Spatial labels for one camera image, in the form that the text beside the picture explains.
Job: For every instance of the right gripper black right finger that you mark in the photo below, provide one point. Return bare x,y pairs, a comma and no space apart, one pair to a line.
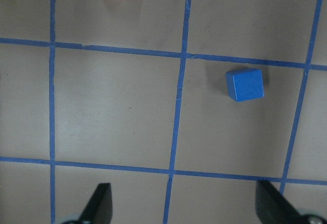
272,207

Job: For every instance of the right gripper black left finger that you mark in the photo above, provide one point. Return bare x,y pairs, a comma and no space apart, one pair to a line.
99,208

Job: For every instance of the blue wooden block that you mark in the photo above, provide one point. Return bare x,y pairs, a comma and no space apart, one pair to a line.
245,84

